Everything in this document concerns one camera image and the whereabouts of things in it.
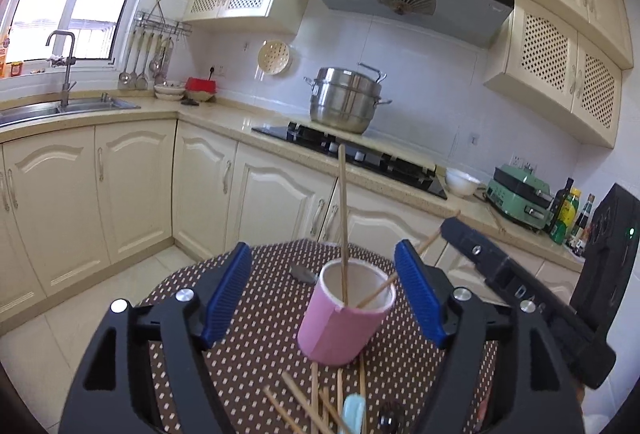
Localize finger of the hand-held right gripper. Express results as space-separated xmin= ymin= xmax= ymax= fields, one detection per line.
xmin=440 ymin=217 xmax=507 ymax=275

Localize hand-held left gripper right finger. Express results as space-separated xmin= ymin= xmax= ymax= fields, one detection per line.
xmin=394 ymin=239 xmax=586 ymax=434

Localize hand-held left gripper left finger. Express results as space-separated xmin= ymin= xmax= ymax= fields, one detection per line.
xmin=59 ymin=243 xmax=253 ymax=434

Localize light wooden chopstick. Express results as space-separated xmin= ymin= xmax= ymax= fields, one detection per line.
xmin=357 ymin=209 xmax=461 ymax=308

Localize pink cup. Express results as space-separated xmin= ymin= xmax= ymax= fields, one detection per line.
xmin=297 ymin=258 xmax=397 ymax=367

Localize bunch of wooden chopsticks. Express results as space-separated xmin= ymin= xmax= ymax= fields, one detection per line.
xmin=263 ymin=354 xmax=368 ymax=434

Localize brown polka dot tablecloth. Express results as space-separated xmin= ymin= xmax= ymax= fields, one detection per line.
xmin=137 ymin=238 xmax=501 ymax=434

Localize dark soy sauce bottle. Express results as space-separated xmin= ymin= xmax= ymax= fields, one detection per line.
xmin=571 ymin=194 xmax=597 ymax=240

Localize yellow label bottle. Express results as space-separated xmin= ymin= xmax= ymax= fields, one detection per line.
xmin=550 ymin=188 xmax=583 ymax=245

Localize white bowl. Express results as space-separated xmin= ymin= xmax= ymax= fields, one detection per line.
xmin=445 ymin=167 xmax=482 ymax=197

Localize green electric cooker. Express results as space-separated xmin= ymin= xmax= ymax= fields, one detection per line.
xmin=485 ymin=164 xmax=556 ymax=231

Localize metal spoon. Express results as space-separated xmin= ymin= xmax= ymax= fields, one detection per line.
xmin=289 ymin=264 xmax=321 ymax=285

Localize dark green glass bottle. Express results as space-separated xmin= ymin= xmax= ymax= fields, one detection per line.
xmin=549 ymin=177 xmax=575 ymax=235

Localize black gas stove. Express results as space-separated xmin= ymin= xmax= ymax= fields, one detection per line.
xmin=251 ymin=121 xmax=448 ymax=201

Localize dark metal utensil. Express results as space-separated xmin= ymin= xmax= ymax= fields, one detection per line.
xmin=377 ymin=401 xmax=406 ymax=434

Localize light blue spoon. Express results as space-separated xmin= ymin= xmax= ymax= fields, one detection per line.
xmin=341 ymin=393 xmax=366 ymax=434

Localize cream lower kitchen cabinets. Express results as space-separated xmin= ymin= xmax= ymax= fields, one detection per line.
xmin=0 ymin=117 xmax=586 ymax=340

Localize stainless steel steamer pot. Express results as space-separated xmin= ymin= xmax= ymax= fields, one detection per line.
xmin=304 ymin=62 xmax=393 ymax=135

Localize red container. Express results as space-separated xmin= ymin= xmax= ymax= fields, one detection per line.
xmin=185 ymin=77 xmax=218 ymax=102

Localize stack of bowls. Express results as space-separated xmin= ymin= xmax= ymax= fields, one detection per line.
xmin=154 ymin=81 xmax=186 ymax=102

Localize metal spatula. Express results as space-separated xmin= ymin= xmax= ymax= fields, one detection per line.
xmin=136 ymin=32 xmax=151 ymax=90

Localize metal ladle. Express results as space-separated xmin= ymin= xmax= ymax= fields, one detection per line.
xmin=118 ymin=30 xmax=132 ymax=86
xmin=129 ymin=30 xmax=141 ymax=88

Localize metal skimmer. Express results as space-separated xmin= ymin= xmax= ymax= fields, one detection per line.
xmin=149 ymin=34 xmax=167 ymax=85

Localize stainless steel sink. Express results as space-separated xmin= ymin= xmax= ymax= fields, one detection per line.
xmin=0 ymin=95 xmax=142 ymax=127

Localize cream round colander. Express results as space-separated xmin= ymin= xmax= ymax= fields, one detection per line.
xmin=257 ymin=39 xmax=292 ymax=76

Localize metal faucet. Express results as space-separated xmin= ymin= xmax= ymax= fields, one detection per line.
xmin=46 ymin=30 xmax=77 ymax=108

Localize wall utensil rack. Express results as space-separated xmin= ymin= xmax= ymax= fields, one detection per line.
xmin=134 ymin=0 xmax=193 ymax=38

